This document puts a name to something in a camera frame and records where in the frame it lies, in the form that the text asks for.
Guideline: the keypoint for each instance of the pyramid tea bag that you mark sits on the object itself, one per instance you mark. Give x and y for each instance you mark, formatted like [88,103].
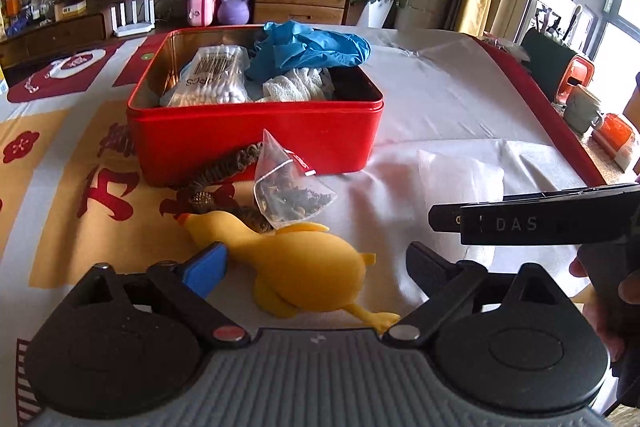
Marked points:
[286,190]

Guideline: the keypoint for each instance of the printed white tablecloth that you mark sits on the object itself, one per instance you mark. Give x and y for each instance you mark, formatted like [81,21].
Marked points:
[72,193]

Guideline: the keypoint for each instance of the white wifi router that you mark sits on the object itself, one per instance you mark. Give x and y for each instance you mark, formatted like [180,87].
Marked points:
[132,18]

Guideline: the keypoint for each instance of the orange container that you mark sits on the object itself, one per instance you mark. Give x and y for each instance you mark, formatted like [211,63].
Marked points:
[619,139]

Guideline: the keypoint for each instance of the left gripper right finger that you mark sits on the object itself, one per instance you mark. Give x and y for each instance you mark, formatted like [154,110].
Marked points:
[450,288]

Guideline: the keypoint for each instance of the green orange knife holder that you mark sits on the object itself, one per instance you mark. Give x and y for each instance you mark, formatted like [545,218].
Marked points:
[556,68]

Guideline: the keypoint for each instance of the cotton swab pack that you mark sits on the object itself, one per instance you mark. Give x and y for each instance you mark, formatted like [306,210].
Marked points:
[215,75]

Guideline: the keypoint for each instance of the red metal tin box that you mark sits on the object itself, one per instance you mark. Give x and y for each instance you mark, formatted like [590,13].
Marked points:
[173,144]

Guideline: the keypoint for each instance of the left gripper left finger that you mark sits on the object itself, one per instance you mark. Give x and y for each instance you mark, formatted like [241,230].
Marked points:
[184,288]

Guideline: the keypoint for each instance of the purple kettlebell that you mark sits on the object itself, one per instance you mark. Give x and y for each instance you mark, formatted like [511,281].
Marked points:
[233,12]

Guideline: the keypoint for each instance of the blue nitrile glove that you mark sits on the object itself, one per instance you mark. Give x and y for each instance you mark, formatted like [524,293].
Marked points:
[293,45]

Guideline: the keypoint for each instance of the green ceramic mug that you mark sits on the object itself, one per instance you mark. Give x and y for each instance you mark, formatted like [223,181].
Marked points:
[582,110]

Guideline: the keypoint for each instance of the person right hand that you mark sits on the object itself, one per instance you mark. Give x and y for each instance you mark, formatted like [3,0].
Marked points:
[596,312]

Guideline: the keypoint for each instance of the wooden TV cabinet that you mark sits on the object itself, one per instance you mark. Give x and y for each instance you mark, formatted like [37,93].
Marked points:
[92,24]

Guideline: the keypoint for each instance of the yellow rubber chicken toy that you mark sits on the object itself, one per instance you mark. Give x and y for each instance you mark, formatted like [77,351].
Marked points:
[298,268]

